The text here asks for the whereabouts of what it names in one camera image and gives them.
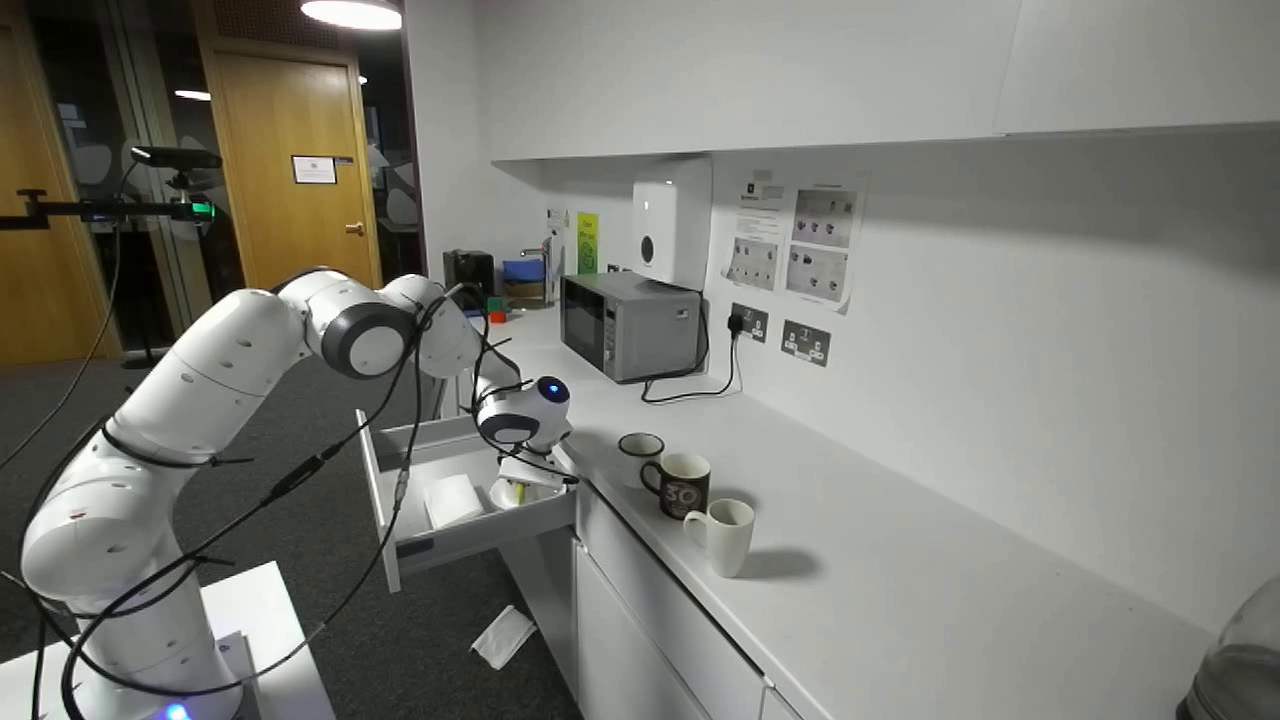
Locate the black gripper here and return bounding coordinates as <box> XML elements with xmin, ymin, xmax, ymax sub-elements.
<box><xmin>491</xmin><ymin>446</ymin><xmax>580</xmax><ymax>489</ymax></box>

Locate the white cup yellow handle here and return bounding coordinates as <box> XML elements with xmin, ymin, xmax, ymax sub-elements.
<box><xmin>507</xmin><ymin>477</ymin><xmax>565</xmax><ymax>511</ymax></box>

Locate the grey open drawer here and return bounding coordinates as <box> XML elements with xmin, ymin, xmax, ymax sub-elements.
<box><xmin>353</xmin><ymin>403</ymin><xmax>580</xmax><ymax>597</ymax></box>

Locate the white round plate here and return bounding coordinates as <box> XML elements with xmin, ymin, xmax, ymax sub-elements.
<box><xmin>482</xmin><ymin>473</ymin><xmax>573</xmax><ymax>516</ymax></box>

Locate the white paper napkin stack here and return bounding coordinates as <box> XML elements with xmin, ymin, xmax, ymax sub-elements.
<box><xmin>420</xmin><ymin>473</ymin><xmax>486</xmax><ymax>535</ymax></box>

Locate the white mug blue rim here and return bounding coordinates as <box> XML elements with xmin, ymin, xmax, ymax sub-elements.
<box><xmin>613</xmin><ymin>427</ymin><xmax>668</xmax><ymax>473</ymax></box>

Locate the black printed mug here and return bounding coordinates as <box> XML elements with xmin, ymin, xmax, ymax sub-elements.
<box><xmin>635</xmin><ymin>454</ymin><xmax>717</xmax><ymax>524</ymax></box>

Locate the silver microwave oven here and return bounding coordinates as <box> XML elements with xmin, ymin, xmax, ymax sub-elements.
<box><xmin>556</xmin><ymin>274</ymin><xmax>711</xmax><ymax>387</ymax></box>

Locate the white paper sheet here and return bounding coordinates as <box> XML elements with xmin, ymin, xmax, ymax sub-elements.
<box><xmin>469</xmin><ymin>600</ymin><xmax>540</xmax><ymax>673</ymax></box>

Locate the blue box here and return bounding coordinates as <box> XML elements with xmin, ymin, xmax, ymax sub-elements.
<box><xmin>495</xmin><ymin>258</ymin><xmax>556</xmax><ymax>312</ymax></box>

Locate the white base cabinet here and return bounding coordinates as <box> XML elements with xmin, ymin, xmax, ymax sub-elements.
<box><xmin>430</xmin><ymin>318</ymin><xmax>813</xmax><ymax>720</ymax></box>

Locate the black countertop appliance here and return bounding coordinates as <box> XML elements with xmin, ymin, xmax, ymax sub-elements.
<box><xmin>441</xmin><ymin>250</ymin><xmax>499</xmax><ymax>319</ymax></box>

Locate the plain white mug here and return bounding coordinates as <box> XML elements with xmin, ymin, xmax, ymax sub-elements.
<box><xmin>680</xmin><ymin>494</ymin><xmax>760</xmax><ymax>582</ymax></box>

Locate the white paper towel dispenser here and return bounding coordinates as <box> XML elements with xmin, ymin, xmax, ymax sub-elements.
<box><xmin>629</xmin><ymin>175</ymin><xmax>680</xmax><ymax>287</ymax></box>

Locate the paper notice with socket photo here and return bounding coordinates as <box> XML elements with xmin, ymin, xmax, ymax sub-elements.
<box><xmin>725</xmin><ymin>173</ymin><xmax>791</xmax><ymax>297</ymax></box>

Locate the wooden door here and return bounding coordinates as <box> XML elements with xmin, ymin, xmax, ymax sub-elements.
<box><xmin>194</xmin><ymin>37</ymin><xmax>382</xmax><ymax>292</ymax></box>

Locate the white door sign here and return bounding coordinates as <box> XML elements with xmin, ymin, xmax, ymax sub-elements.
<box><xmin>288</xmin><ymin>151</ymin><xmax>339</xmax><ymax>188</ymax></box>

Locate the round ceiling lamp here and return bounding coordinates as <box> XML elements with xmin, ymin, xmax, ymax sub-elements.
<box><xmin>296</xmin><ymin>0</ymin><xmax>409</xmax><ymax>37</ymax></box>

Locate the grey dome object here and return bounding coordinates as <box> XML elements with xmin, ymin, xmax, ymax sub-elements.
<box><xmin>1173</xmin><ymin>572</ymin><xmax>1280</xmax><ymax>720</ymax></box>

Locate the black microwave power cable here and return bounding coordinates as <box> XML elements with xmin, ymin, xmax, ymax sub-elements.
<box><xmin>635</xmin><ymin>333</ymin><xmax>744</xmax><ymax>407</ymax></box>

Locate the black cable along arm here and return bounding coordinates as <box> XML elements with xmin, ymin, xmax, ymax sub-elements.
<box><xmin>33</xmin><ymin>286</ymin><xmax>532</xmax><ymax>715</ymax></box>

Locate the yellow green wall sign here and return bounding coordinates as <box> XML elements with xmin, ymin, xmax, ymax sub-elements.
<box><xmin>573</xmin><ymin>212</ymin><xmax>605</xmax><ymax>279</ymax></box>

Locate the wall socket with plug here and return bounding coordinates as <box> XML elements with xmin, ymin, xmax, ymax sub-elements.
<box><xmin>725</xmin><ymin>301</ymin><xmax>770</xmax><ymax>345</ymax></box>

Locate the steel double wall socket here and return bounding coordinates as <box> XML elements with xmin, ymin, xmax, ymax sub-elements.
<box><xmin>775</xmin><ymin>318</ymin><xmax>837</xmax><ymax>370</ymax></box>

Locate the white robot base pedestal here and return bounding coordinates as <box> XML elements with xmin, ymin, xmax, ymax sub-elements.
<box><xmin>0</xmin><ymin>556</ymin><xmax>336</xmax><ymax>720</ymax></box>

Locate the white wall cabinet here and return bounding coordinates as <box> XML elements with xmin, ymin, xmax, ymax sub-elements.
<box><xmin>474</xmin><ymin>0</ymin><xmax>1280</xmax><ymax>167</ymax></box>

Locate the black camera on stand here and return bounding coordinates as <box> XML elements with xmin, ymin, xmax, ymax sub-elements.
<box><xmin>0</xmin><ymin>142</ymin><xmax>223</xmax><ymax>232</ymax></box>

